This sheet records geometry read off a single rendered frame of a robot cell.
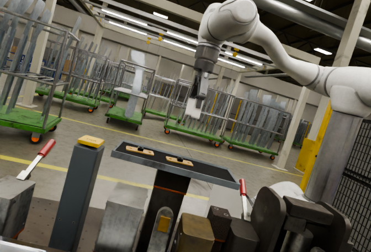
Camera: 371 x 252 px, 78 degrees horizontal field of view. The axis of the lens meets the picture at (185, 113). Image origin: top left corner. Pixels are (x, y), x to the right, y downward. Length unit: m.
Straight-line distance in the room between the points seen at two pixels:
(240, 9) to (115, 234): 0.64
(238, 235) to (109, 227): 0.30
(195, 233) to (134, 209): 0.14
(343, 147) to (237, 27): 0.61
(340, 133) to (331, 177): 0.17
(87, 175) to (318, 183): 0.84
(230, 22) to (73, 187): 0.65
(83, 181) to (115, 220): 0.23
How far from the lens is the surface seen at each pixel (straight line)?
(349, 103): 1.01
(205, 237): 0.57
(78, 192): 0.76
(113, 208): 0.54
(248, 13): 0.72
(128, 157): 0.65
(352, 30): 9.05
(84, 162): 0.72
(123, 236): 0.56
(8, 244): 0.60
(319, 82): 1.11
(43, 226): 1.17
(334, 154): 1.05
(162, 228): 0.56
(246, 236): 0.64
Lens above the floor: 1.37
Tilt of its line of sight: 5 degrees down
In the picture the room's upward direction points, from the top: 16 degrees clockwise
